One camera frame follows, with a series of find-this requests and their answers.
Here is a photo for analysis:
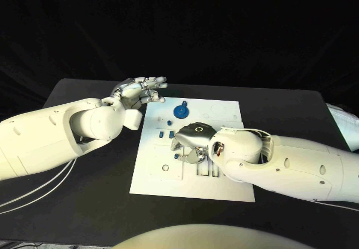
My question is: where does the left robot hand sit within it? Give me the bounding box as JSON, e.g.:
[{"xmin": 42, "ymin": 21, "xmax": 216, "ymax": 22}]
[{"xmin": 109, "ymin": 76, "xmax": 168, "ymax": 109}]

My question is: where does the blue gear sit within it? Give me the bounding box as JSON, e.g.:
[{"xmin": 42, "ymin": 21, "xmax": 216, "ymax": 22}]
[{"xmin": 173, "ymin": 105, "xmax": 190, "ymax": 119}]

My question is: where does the white textured sheet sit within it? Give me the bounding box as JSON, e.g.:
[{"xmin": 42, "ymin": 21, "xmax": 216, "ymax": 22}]
[{"xmin": 324, "ymin": 103, "xmax": 359, "ymax": 153}]

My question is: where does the white task board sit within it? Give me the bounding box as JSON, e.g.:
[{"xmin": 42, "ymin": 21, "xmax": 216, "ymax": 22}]
[{"xmin": 128, "ymin": 96, "xmax": 256, "ymax": 203}]

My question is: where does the white cable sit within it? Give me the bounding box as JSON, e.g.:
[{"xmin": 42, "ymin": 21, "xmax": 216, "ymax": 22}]
[
  {"xmin": 0, "ymin": 158, "xmax": 78, "ymax": 215},
  {"xmin": 0, "ymin": 161, "xmax": 72, "ymax": 208},
  {"xmin": 310, "ymin": 200, "xmax": 359, "ymax": 212}
]

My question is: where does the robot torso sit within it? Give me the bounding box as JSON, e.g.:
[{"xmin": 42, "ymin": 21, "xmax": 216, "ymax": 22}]
[{"xmin": 111, "ymin": 223, "xmax": 317, "ymax": 249}]

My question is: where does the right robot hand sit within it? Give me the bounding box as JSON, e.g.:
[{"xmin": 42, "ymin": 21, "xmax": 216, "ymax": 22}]
[{"xmin": 170, "ymin": 122, "xmax": 217, "ymax": 165}]

